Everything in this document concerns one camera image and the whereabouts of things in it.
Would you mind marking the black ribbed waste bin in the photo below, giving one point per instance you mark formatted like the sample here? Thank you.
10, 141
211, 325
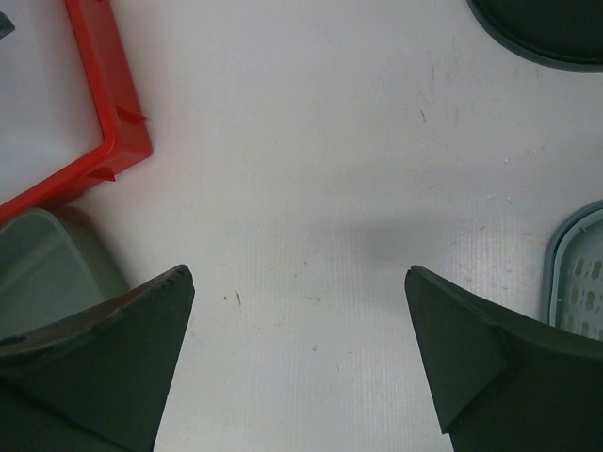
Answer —
560, 34

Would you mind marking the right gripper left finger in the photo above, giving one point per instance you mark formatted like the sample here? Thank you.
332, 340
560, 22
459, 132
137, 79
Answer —
97, 380

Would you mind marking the dark grey shallow tray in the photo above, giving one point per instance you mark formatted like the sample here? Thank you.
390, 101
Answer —
52, 268

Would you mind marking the large white plastic tub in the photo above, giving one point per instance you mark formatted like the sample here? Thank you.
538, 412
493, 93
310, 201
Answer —
6, 25

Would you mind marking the red plastic tray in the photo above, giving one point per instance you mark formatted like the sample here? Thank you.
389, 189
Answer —
70, 114

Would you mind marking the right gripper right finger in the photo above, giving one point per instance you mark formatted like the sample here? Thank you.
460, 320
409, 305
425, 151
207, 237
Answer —
501, 381

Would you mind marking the teal perforated plastic basket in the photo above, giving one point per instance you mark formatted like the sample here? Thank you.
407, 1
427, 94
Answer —
572, 281

